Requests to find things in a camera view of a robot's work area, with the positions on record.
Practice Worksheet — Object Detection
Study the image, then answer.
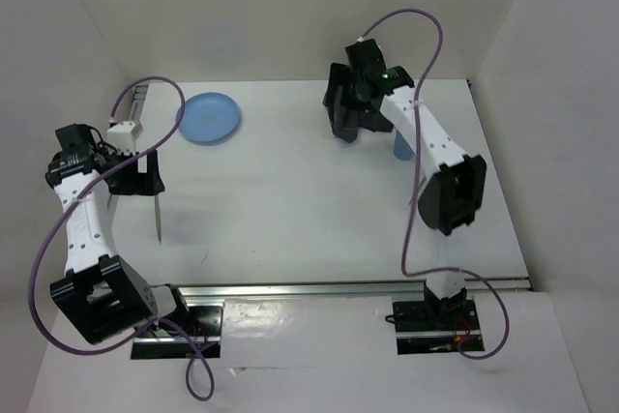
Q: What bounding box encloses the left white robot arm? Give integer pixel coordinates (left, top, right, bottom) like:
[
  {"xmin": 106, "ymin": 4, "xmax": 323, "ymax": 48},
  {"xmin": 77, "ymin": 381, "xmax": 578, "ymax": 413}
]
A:
[{"xmin": 45, "ymin": 121, "xmax": 192, "ymax": 344}]

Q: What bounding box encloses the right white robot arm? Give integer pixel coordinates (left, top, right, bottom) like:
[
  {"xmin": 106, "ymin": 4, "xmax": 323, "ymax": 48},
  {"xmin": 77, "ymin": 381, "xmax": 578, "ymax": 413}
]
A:
[{"xmin": 323, "ymin": 39, "xmax": 487, "ymax": 252}]

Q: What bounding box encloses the silver fork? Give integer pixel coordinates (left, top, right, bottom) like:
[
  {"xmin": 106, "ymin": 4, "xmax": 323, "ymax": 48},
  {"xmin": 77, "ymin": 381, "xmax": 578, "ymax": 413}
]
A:
[{"xmin": 154, "ymin": 195, "xmax": 162, "ymax": 244}]

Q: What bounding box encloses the blue plastic cup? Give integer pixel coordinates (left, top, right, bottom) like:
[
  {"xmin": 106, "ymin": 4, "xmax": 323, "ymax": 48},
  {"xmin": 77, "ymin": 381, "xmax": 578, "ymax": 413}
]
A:
[{"xmin": 393, "ymin": 131, "xmax": 414, "ymax": 162}]

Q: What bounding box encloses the blue plastic plate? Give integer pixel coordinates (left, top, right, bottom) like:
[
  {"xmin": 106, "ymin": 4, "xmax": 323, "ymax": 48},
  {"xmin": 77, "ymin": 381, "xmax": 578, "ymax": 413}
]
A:
[{"xmin": 175, "ymin": 92, "xmax": 242, "ymax": 145}]

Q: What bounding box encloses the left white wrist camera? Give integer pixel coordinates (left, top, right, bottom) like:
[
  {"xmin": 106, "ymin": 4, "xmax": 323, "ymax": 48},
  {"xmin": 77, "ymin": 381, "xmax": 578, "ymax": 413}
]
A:
[{"xmin": 105, "ymin": 120, "xmax": 143, "ymax": 157}]

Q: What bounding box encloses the aluminium left rail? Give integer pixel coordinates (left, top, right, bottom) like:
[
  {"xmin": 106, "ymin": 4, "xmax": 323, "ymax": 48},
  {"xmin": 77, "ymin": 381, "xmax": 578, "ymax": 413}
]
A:
[{"xmin": 126, "ymin": 84, "xmax": 149, "ymax": 121}]

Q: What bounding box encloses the aluminium rail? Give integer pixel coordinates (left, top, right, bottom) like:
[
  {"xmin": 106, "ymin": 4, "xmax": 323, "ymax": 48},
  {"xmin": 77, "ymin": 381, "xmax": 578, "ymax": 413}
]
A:
[
  {"xmin": 149, "ymin": 277, "xmax": 531, "ymax": 302},
  {"xmin": 126, "ymin": 84, "xmax": 149, "ymax": 121}
]

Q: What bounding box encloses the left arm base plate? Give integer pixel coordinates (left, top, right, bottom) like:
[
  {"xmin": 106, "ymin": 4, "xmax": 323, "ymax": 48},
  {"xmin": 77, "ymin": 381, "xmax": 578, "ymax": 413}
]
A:
[{"xmin": 131, "ymin": 302, "xmax": 223, "ymax": 360}]

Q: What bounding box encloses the aluminium front rail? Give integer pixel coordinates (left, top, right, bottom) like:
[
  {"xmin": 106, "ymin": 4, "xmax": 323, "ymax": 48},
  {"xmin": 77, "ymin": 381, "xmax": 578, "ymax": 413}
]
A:
[{"xmin": 149, "ymin": 277, "xmax": 531, "ymax": 302}]

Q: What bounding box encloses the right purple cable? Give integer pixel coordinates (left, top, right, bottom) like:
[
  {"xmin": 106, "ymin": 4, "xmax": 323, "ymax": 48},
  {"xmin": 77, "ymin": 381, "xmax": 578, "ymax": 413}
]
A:
[{"xmin": 358, "ymin": 8, "xmax": 508, "ymax": 360}]

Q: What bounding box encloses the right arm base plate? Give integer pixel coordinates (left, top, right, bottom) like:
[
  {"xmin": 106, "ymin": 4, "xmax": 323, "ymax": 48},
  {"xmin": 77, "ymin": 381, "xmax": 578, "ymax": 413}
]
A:
[{"xmin": 384, "ymin": 295, "xmax": 485, "ymax": 355}]

